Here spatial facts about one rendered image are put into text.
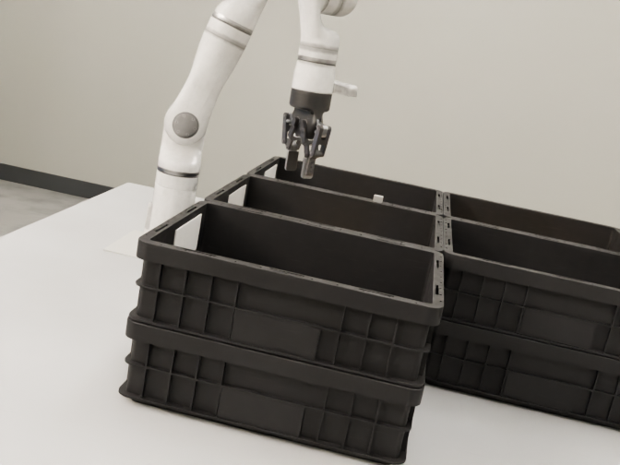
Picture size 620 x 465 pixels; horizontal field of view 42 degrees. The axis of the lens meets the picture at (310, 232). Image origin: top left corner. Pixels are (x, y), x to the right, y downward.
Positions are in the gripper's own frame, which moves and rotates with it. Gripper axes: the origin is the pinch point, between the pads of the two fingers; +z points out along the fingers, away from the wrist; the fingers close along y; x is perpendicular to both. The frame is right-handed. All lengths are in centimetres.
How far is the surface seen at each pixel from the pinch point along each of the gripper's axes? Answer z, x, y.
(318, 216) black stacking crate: 10.3, 7.8, -2.4
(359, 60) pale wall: -9, 184, -254
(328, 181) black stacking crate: 8.7, 25.3, -27.0
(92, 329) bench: 27.2, -38.3, 7.6
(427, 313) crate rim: 6, -13, 56
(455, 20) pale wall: -39, 221, -224
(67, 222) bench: 28, -26, -53
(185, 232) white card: 6.9, -29.7, 19.4
